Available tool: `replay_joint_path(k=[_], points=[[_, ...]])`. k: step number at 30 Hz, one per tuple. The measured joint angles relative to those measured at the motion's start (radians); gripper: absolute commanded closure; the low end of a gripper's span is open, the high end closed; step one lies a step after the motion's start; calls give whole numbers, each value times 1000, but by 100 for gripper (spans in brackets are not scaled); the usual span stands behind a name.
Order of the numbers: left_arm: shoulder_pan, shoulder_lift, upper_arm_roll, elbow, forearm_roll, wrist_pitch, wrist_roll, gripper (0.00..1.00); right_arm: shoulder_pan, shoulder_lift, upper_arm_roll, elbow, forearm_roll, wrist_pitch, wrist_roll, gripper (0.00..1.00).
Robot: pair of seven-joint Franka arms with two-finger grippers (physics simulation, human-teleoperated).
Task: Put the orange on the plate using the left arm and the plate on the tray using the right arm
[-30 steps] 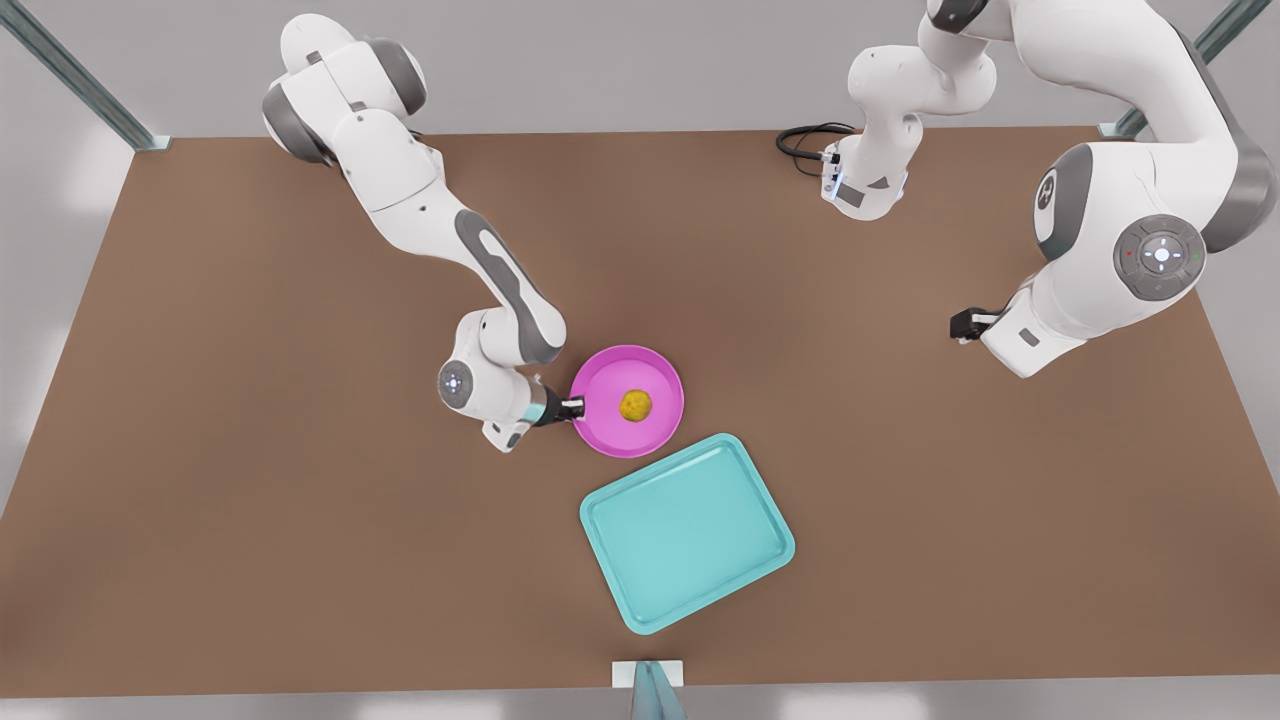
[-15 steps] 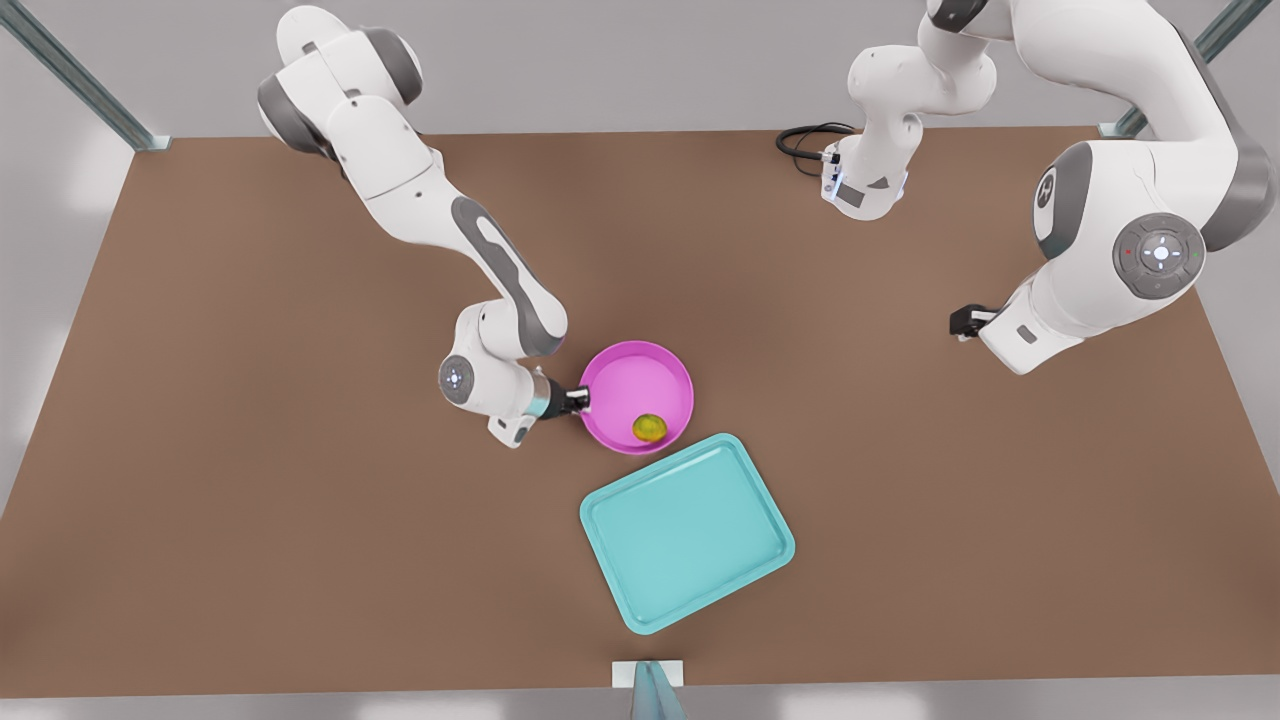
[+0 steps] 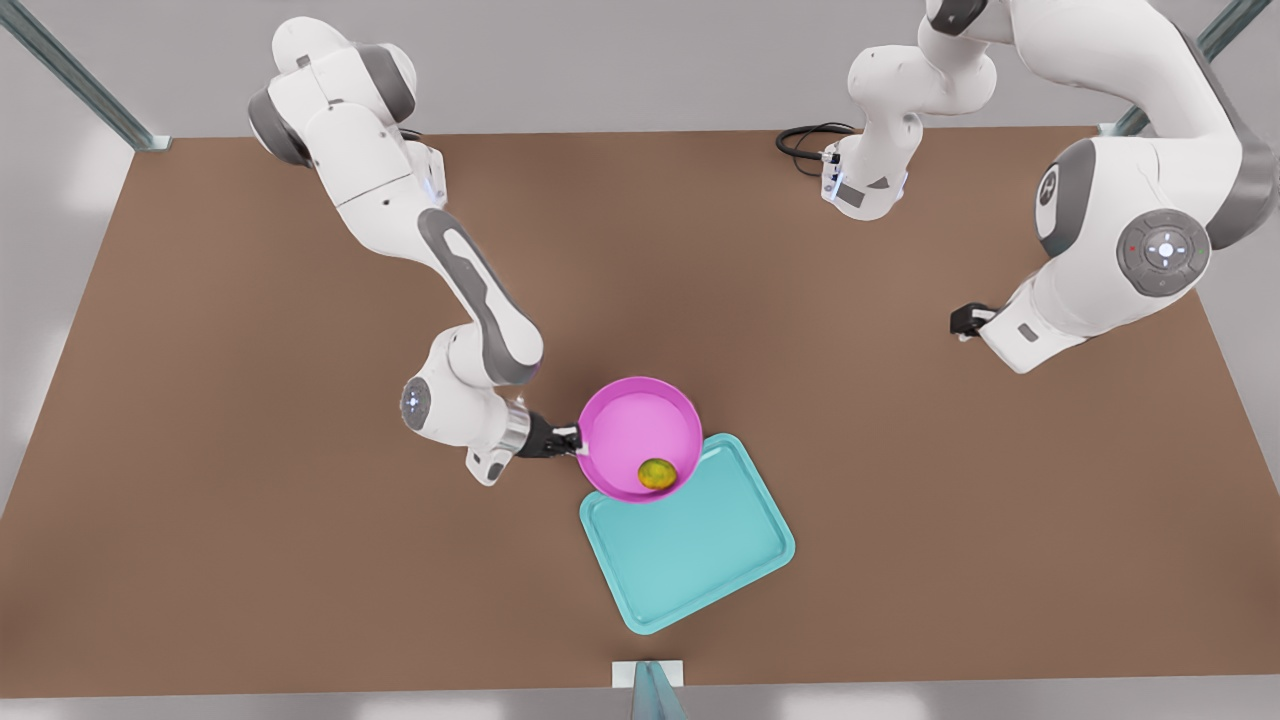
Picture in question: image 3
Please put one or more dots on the silver frame post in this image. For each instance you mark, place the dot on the silver frame post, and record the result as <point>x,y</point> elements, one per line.
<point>1180,70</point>
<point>80,72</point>
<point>652,690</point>

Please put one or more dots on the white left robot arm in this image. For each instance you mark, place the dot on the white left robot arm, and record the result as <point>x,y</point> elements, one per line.
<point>1150,190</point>

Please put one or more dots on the orange fruit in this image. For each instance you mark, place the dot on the orange fruit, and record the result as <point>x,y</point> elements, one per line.
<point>657,474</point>

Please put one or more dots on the pink round plate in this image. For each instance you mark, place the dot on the pink round plate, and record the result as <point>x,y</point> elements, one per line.
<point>640,430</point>

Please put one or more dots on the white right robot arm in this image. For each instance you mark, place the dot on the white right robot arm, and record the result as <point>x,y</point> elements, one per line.
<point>455,260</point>

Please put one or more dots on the teal rectangular tray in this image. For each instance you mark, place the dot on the teal rectangular tray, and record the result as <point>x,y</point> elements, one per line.
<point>700,550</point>

